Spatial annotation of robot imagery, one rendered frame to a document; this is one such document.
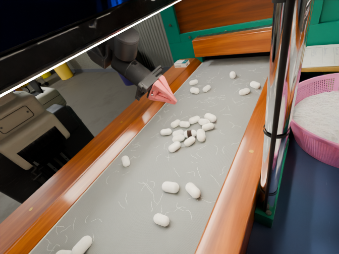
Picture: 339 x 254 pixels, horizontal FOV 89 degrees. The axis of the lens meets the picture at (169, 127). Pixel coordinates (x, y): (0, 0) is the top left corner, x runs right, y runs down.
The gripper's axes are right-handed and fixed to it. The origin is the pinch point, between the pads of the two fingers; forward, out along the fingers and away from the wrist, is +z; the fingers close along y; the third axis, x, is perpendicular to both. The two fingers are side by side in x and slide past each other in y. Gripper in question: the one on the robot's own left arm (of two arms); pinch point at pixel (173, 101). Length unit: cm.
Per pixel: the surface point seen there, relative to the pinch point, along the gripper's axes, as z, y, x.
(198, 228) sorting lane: 18.1, -24.3, -6.1
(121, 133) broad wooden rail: -7.1, -11.9, 12.6
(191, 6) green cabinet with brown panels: -18.7, 42.0, -3.1
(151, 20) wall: -109, 181, 106
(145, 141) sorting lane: 0.1, -10.6, 9.6
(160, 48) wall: -84, 180, 134
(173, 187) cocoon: 11.6, -20.3, -3.0
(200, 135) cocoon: 10.8, -5.7, -2.4
